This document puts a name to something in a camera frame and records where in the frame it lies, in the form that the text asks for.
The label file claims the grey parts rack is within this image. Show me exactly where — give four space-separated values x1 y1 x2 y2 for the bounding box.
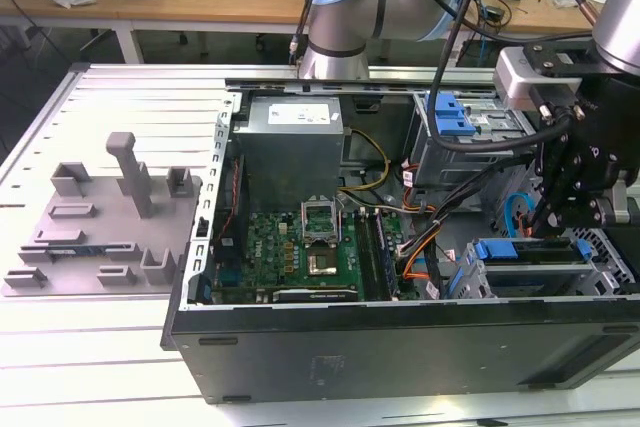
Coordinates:
2 131 204 301

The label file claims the green RAM stick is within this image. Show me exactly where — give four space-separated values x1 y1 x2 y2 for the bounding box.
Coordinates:
47 245 107 256

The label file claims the silver disk bay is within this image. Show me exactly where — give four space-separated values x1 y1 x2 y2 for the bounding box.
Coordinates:
444 236 624 301

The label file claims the black hanging cable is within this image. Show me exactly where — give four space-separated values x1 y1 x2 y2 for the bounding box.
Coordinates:
285 0 331 67

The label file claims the wooden desk white frame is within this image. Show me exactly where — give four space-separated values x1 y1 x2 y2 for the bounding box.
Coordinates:
452 0 616 66
0 0 314 66

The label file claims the silver optical drive cage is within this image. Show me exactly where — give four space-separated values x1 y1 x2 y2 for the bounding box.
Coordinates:
407 91 541 188

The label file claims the CPU socket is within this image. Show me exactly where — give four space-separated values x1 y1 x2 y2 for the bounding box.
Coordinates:
305 244 342 278

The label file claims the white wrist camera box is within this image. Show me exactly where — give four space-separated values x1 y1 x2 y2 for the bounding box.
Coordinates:
492 46 584 112

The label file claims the black cable bundle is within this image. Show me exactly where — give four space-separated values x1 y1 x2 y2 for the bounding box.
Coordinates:
397 154 539 261

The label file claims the black camera bracket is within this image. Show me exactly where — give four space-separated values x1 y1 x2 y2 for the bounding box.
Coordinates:
522 41 601 79

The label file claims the blue wire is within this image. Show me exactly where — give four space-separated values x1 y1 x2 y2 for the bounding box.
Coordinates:
502 191 536 239

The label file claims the RAM stick with blue labels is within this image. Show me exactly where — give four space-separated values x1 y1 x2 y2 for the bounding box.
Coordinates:
373 209 404 299

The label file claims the metal socket cover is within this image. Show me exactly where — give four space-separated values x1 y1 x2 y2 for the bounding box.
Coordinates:
298 194 344 247

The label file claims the yellow wire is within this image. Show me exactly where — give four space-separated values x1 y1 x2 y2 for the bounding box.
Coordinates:
339 129 392 196

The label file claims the grey power supply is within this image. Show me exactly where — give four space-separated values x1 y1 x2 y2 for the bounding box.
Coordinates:
230 95 346 213

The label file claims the black PC case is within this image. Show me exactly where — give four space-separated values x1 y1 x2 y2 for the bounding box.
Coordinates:
159 77 640 406

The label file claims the black graphics card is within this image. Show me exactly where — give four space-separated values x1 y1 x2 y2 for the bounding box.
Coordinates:
272 286 362 304

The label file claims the black RAM slot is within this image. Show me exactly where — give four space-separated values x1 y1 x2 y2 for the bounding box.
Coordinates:
353 209 389 301

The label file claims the blue drive cage latch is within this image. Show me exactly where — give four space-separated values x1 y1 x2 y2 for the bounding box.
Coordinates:
427 91 476 138

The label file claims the green motherboard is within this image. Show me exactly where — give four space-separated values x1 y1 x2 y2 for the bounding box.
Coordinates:
212 206 406 304

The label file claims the black camera cable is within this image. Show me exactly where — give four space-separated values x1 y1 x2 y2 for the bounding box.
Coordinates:
428 0 574 156

